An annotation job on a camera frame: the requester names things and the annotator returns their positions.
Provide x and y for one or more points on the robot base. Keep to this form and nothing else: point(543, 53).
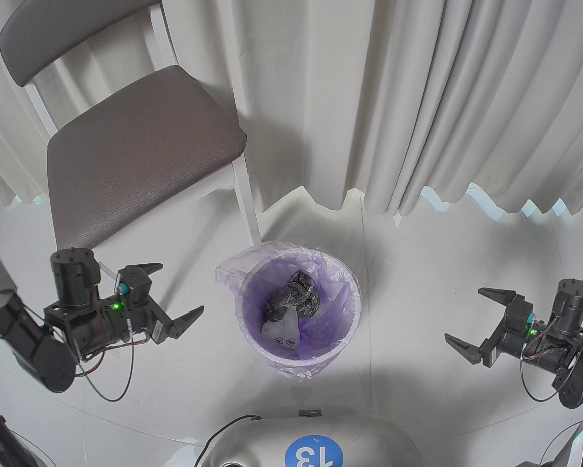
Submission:
point(369, 440)

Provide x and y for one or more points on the white chair with grey seat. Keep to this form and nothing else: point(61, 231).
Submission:
point(140, 153)

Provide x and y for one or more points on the clear printed wrapper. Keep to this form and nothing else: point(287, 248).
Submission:
point(281, 336)

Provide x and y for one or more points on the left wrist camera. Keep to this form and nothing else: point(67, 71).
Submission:
point(136, 287)

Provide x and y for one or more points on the purple plastic bag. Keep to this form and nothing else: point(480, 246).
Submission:
point(323, 280)

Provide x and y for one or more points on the white curtain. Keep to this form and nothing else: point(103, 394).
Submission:
point(369, 66)

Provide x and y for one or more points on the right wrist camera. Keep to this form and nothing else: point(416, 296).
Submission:
point(517, 314)

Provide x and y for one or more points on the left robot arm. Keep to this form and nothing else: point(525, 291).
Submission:
point(24, 338)

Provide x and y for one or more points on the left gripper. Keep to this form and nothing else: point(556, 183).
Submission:
point(121, 329)

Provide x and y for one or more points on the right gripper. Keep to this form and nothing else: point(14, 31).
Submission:
point(524, 350)

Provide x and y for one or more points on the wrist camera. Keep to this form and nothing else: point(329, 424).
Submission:
point(136, 287)
point(517, 314)

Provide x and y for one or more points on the white trash bin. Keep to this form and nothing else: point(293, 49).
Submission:
point(301, 359)

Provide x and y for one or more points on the crumpled black plastic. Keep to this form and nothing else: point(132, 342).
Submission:
point(296, 295)

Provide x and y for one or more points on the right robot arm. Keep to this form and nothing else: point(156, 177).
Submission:
point(575, 309)

